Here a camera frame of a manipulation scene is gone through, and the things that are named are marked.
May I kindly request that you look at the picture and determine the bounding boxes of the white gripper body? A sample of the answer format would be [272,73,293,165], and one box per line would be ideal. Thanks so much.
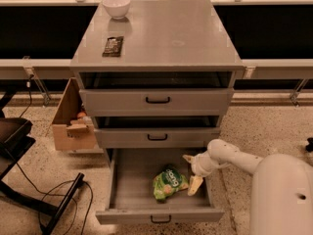
[191,152,219,177]

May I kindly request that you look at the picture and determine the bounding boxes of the green rice chip bag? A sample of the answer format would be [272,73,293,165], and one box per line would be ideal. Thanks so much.
[153,164,189,202]

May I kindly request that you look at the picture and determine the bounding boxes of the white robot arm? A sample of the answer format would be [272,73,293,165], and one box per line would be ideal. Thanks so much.
[184,139,313,235]

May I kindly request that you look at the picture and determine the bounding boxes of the grey open bottom drawer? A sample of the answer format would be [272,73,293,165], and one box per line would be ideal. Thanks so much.
[96,148,223,224]

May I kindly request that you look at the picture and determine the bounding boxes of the grey drawer cabinet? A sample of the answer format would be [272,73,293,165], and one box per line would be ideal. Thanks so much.
[70,0,243,161]

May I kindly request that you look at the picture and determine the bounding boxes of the grey middle drawer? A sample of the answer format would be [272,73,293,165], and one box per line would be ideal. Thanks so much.
[95,127,220,148]

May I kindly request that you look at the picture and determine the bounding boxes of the grey top drawer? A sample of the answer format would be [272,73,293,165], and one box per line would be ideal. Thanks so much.
[79,88,234,117]

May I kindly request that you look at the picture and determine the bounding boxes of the orange ball in box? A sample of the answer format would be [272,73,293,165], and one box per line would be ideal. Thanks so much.
[77,112,87,118]

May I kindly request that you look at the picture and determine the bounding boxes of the cardboard box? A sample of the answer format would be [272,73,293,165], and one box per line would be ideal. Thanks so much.
[52,78,97,151]

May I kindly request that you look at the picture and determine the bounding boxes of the white bowl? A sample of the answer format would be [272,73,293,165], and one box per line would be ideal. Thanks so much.
[102,0,130,19]

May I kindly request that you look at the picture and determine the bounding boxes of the black chair base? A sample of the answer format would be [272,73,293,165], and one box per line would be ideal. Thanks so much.
[0,93,84,235]

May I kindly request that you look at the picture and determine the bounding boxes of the black floor cable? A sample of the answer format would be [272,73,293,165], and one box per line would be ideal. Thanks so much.
[3,74,94,235]

